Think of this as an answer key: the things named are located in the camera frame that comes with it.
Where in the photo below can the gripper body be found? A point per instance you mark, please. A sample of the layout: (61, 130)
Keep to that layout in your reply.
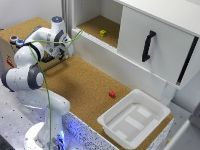
(64, 49)

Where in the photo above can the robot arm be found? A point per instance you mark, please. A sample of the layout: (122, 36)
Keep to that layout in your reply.
(23, 76)

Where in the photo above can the wooden drawer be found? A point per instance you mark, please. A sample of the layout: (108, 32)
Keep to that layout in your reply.
(57, 64)

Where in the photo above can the wooden drawer box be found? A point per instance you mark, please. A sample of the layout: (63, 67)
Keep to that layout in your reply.
(20, 28)

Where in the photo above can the yellow block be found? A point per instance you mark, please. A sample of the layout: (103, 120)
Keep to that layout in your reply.
(103, 33)

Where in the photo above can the blue button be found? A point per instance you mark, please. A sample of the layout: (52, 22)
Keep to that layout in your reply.
(20, 42)

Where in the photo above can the white cabinet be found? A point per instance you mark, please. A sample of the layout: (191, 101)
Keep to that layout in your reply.
(106, 63)

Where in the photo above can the red button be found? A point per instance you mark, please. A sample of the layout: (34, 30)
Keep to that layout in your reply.
(13, 38)

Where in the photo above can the pink block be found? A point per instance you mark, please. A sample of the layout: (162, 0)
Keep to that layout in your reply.
(112, 94)

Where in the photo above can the white sliding door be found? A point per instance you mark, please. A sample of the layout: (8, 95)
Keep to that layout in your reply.
(163, 50)

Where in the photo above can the white plastic box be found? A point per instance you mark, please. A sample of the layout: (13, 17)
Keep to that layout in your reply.
(133, 121)

